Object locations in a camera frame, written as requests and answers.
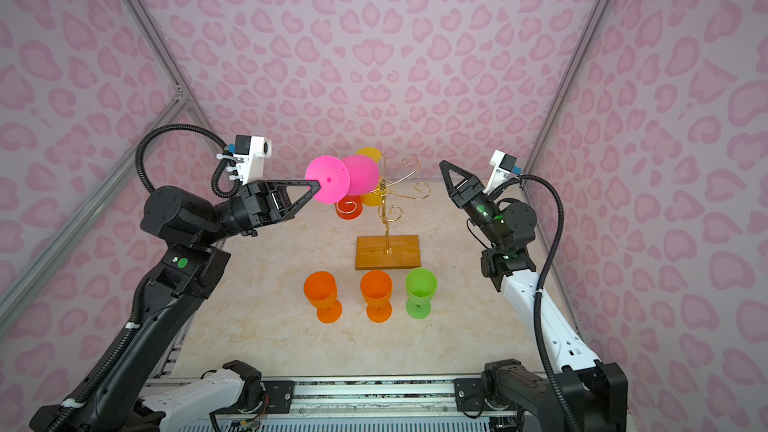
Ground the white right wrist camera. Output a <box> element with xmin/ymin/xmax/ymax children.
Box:
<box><xmin>484</xmin><ymin>150</ymin><xmax>521</xmax><ymax>193</ymax></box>

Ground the aluminium frame post back right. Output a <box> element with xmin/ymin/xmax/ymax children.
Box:
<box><xmin>523</xmin><ymin>0</ymin><xmax>616</xmax><ymax>174</ymax></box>

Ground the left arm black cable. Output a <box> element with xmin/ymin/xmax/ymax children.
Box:
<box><xmin>41</xmin><ymin>124</ymin><xmax>241</xmax><ymax>432</ymax></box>

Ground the pink wine glass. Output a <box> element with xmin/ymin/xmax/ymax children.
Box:
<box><xmin>304</xmin><ymin>155</ymin><xmax>369</xmax><ymax>204</ymax></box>

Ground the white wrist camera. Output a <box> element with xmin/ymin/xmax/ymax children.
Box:
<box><xmin>484</xmin><ymin>150</ymin><xmax>521</xmax><ymax>193</ymax></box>
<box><xmin>216</xmin><ymin>135</ymin><xmax>273</xmax><ymax>184</ymax></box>

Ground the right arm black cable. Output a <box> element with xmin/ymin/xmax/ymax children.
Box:
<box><xmin>488</xmin><ymin>173</ymin><xmax>577</xmax><ymax>432</ymax></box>

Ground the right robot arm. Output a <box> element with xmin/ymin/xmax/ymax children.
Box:
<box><xmin>440</xmin><ymin>155</ymin><xmax>628</xmax><ymax>431</ymax></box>

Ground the orange wine glass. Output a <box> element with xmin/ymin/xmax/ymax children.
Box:
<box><xmin>303</xmin><ymin>271</ymin><xmax>343</xmax><ymax>324</ymax></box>
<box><xmin>360</xmin><ymin>270</ymin><xmax>393</xmax><ymax>323</ymax></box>

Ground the aluminium frame left horizontal bar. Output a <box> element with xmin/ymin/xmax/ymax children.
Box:
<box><xmin>1</xmin><ymin>84</ymin><xmax>187</xmax><ymax>335</ymax></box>

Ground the yellow wine glass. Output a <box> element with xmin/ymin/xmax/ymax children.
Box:
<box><xmin>356</xmin><ymin>147</ymin><xmax>383</xmax><ymax>207</ymax></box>

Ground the red wine glass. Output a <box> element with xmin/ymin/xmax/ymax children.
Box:
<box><xmin>335</xmin><ymin>195</ymin><xmax>364</xmax><ymax>220</ymax></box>

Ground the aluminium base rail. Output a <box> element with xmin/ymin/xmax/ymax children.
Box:
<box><xmin>113</xmin><ymin>374</ymin><xmax>640</xmax><ymax>432</ymax></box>

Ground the aluminium frame post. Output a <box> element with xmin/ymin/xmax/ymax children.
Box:
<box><xmin>121</xmin><ymin>0</ymin><xmax>213</xmax><ymax>131</ymax></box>
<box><xmin>523</xmin><ymin>0</ymin><xmax>616</xmax><ymax>174</ymax></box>

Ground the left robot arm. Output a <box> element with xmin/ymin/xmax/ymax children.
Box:
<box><xmin>30</xmin><ymin>180</ymin><xmax>321</xmax><ymax>431</ymax></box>

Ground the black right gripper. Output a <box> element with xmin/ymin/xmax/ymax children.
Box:
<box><xmin>441</xmin><ymin>165</ymin><xmax>507</xmax><ymax>251</ymax></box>

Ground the wooden rack base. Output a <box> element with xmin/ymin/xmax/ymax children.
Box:
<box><xmin>355</xmin><ymin>235</ymin><xmax>421</xmax><ymax>271</ymax></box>

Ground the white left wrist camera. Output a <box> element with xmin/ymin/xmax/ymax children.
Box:
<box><xmin>216</xmin><ymin>135</ymin><xmax>273</xmax><ymax>184</ymax></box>

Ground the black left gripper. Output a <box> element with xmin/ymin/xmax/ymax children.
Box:
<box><xmin>198</xmin><ymin>184</ymin><xmax>320</xmax><ymax>251</ymax></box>

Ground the aluminium frame post back left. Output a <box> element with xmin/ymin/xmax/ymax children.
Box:
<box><xmin>121</xmin><ymin>0</ymin><xmax>213</xmax><ymax>131</ymax></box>

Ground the green wine glass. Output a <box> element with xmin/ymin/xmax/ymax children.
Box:
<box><xmin>405</xmin><ymin>268</ymin><xmax>438</xmax><ymax>320</ymax></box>

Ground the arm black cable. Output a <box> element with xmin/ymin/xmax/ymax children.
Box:
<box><xmin>488</xmin><ymin>173</ymin><xmax>577</xmax><ymax>432</ymax></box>
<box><xmin>41</xmin><ymin>124</ymin><xmax>241</xmax><ymax>432</ymax></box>

